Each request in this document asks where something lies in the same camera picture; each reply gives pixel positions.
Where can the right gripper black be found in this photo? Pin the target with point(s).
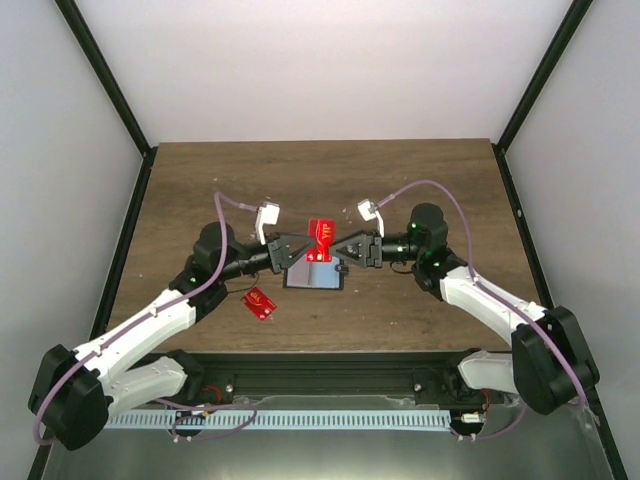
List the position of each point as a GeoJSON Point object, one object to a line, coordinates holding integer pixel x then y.
{"type": "Point", "coordinates": [370, 243]}

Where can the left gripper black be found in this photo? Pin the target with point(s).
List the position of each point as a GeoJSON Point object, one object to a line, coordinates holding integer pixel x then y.
{"type": "Point", "coordinates": [280, 252]}

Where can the black leather card holder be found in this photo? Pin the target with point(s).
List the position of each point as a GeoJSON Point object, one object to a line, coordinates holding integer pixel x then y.
{"type": "Point", "coordinates": [315, 275]}

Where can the red VIP card overlapped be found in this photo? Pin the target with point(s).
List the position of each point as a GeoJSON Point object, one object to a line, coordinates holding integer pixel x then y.
{"type": "Point", "coordinates": [323, 231]}

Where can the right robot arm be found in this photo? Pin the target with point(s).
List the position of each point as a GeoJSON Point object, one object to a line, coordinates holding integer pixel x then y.
{"type": "Point", "coordinates": [549, 362]}

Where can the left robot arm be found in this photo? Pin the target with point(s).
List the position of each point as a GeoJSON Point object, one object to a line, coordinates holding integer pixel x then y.
{"type": "Point", "coordinates": [77, 391]}

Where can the metal sheet front panel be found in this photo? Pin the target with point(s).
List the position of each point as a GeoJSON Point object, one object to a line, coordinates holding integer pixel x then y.
{"type": "Point", "coordinates": [563, 445]}

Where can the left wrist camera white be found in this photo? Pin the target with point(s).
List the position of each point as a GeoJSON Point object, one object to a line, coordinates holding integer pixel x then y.
{"type": "Point", "coordinates": [267, 214]}

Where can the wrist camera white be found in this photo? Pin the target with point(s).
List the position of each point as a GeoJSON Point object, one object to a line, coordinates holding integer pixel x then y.
{"type": "Point", "coordinates": [369, 211]}
{"type": "Point", "coordinates": [267, 214]}

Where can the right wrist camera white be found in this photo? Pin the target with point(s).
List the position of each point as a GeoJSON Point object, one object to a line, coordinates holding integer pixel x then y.
{"type": "Point", "coordinates": [369, 211]}

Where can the black aluminium frame rail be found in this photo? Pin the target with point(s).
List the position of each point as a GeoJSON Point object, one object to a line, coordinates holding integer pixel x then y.
{"type": "Point", "coordinates": [429, 378]}

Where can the light blue slotted cable duct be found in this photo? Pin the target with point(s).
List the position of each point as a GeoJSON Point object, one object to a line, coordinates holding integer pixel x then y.
{"type": "Point", "coordinates": [308, 420]}

